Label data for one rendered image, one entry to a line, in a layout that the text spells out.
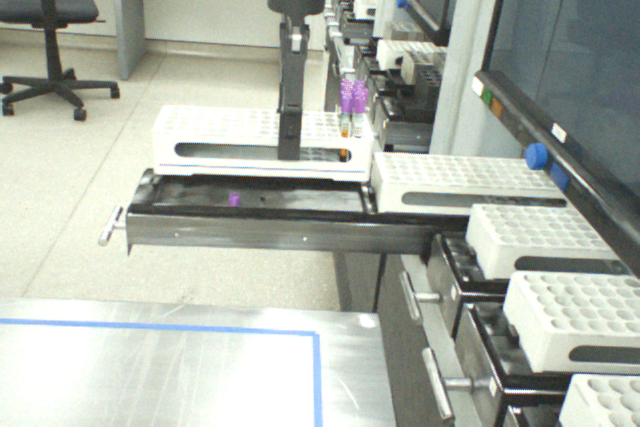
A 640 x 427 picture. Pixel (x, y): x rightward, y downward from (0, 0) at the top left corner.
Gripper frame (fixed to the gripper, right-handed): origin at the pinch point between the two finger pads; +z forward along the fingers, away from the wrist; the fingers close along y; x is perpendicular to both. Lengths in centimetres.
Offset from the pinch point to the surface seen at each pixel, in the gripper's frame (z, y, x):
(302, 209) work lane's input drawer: 9.8, 5.8, 2.4
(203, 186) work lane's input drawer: 11.2, -2.6, -12.2
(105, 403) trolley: 9.4, 41.1, -15.8
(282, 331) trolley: 9.4, 31.7, -0.6
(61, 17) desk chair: 42, -226, -101
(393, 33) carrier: 5, -80, 29
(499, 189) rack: 5.4, 5.4, 30.0
